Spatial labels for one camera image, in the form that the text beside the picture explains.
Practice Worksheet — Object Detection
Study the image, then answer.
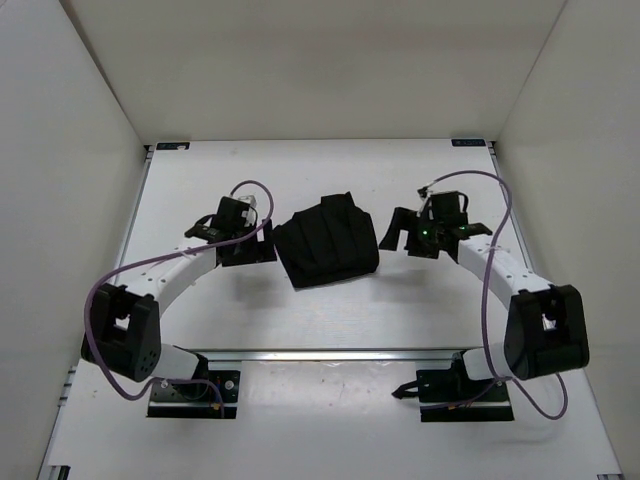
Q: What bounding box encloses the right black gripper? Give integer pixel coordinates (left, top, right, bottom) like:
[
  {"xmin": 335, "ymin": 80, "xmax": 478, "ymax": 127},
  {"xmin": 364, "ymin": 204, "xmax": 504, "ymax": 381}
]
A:
[{"xmin": 379, "ymin": 209, "xmax": 443, "ymax": 260}]

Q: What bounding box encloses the black pleated skirt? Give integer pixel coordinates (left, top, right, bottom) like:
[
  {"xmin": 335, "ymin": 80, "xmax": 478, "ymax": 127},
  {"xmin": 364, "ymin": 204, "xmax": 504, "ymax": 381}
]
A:
[{"xmin": 272, "ymin": 192, "xmax": 379, "ymax": 289}]

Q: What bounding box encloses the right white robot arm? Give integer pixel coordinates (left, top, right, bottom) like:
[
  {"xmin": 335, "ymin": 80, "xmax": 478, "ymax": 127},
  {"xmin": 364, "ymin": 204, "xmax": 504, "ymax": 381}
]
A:
[{"xmin": 379, "ymin": 191, "xmax": 590, "ymax": 401}]

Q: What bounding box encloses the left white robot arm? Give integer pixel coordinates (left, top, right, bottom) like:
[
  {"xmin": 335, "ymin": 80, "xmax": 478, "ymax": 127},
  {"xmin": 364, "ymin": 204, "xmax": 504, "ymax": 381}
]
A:
[{"xmin": 81, "ymin": 195, "xmax": 276, "ymax": 398}]

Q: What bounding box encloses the right blue table label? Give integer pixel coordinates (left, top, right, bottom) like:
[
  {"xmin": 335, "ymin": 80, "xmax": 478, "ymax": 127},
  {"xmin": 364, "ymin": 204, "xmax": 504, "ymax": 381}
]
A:
[{"xmin": 451, "ymin": 138, "xmax": 486, "ymax": 148}]

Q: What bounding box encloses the blue table label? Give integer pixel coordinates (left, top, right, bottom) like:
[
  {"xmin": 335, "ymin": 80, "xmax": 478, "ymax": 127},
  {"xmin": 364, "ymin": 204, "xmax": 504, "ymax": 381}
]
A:
[
  {"xmin": 451, "ymin": 138, "xmax": 486, "ymax": 148},
  {"xmin": 155, "ymin": 142, "xmax": 190, "ymax": 151}
]

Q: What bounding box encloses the left blue table label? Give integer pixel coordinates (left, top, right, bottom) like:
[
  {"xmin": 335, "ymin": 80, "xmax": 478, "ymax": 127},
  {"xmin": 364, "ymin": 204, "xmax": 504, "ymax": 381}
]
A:
[{"xmin": 155, "ymin": 142, "xmax": 190, "ymax": 151}]

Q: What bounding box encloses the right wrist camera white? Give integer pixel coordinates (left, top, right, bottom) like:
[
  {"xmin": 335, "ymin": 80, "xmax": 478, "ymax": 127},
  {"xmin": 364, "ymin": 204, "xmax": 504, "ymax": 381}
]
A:
[{"xmin": 416, "ymin": 184, "xmax": 434, "ymax": 217}]

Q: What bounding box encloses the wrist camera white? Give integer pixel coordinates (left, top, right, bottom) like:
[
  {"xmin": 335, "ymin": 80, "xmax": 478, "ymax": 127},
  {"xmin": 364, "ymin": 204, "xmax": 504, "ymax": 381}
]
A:
[
  {"xmin": 235, "ymin": 194, "xmax": 257, "ymax": 209},
  {"xmin": 416, "ymin": 184, "xmax": 434, "ymax": 217}
]

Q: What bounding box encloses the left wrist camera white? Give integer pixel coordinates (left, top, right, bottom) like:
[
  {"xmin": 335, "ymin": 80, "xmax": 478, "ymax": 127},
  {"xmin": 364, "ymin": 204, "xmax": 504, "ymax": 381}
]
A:
[{"xmin": 235, "ymin": 194, "xmax": 257, "ymax": 209}]

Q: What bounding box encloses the aluminium table rail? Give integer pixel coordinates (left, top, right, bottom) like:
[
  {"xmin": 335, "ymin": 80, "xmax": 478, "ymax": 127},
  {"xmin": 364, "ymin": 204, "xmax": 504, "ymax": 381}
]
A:
[{"xmin": 197, "ymin": 348, "xmax": 458, "ymax": 362}]

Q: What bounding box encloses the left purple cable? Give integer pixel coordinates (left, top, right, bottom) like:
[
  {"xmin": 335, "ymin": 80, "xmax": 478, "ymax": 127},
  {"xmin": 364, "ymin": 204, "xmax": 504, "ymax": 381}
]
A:
[{"xmin": 82, "ymin": 180, "xmax": 276, "ymax": 407}]

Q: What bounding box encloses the purple cable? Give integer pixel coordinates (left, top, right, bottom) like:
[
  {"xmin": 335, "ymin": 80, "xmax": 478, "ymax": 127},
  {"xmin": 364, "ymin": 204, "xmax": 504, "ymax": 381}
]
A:
[
  {"xmin": 82, "ymin": 180, "xmax": 276, "ymax": 407},
  {"xmin": 427, "ymin": 170, "xmax": 570, "ymax": 417}
]

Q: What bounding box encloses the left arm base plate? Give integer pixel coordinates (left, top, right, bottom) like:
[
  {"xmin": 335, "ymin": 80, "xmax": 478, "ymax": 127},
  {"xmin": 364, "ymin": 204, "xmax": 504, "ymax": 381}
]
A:
[{"xmin": 147, "ymin": 362, "xmax": 241, "ymax": 420}]

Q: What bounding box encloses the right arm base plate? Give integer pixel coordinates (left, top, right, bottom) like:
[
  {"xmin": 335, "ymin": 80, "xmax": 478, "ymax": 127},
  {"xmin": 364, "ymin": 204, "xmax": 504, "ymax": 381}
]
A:
[{"xmin": 391, "ymin": 352, "xmax": 515, "ymax": 423}]

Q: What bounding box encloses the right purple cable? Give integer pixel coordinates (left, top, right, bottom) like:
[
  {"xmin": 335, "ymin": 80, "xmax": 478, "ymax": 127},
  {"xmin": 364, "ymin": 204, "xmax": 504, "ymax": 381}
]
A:
[{"xmin": 427, "ymin": 170, "xmax": 570, "ymax": 417}]

